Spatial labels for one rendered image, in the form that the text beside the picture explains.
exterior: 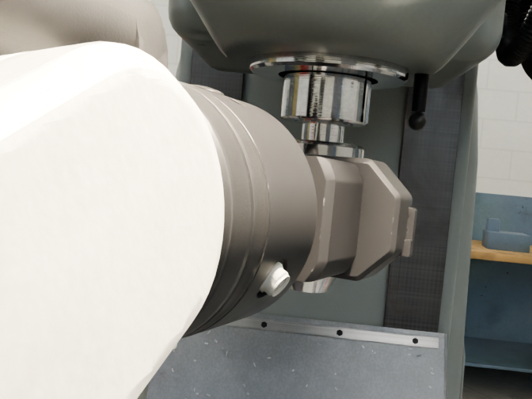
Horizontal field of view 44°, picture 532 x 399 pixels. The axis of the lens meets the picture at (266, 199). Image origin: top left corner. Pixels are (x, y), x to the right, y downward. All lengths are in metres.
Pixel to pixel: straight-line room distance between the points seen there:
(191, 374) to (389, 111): 0.36
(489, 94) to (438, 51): 4.42
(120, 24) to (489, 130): 4.56
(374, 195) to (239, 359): 0.47
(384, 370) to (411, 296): 0.09
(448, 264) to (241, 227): 0.58
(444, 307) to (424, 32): 0.50
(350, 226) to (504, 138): 4.47
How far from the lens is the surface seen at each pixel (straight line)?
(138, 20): 0.20
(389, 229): 0.29
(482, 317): 4.80
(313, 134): 0.35
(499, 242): 4.09
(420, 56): 0.32
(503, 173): 4.74
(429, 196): 0.74
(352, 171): 0.28
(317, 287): 0.35
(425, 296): 0.75
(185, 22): 0.48
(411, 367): 0.75
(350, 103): 0.34
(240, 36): 0.31
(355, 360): 0.74
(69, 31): 0.18
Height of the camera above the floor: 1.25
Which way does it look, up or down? 3 degrees down
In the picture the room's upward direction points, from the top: 5 degrees clockwise
